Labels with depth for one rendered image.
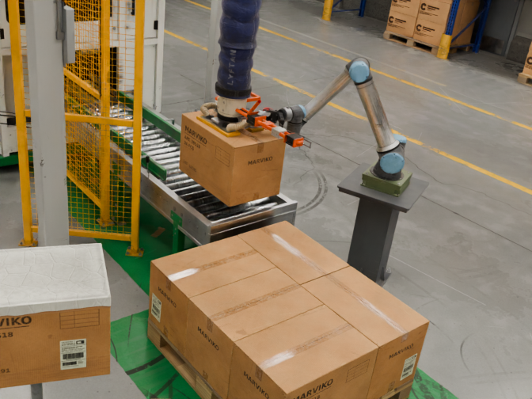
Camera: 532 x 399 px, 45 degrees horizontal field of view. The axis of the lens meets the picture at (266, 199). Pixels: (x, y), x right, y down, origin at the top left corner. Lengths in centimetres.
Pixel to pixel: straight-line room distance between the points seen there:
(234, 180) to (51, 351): 167
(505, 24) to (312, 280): 930
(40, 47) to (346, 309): 217
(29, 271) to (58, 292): 20
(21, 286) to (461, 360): 270
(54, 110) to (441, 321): 281
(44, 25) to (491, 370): 327
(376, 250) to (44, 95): 236
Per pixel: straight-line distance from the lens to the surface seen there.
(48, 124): 397
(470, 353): 439
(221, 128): 403
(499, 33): 1250
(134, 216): 460
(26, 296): 267
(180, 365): 382
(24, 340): 273
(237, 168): 391
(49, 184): 413
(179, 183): 455
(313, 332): 331
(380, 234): 449
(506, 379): 430
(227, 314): 334
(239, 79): 398
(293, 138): 367
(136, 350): 394
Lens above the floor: 259
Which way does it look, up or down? 27 degrees down
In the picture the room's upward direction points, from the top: 7 degrees clockwise
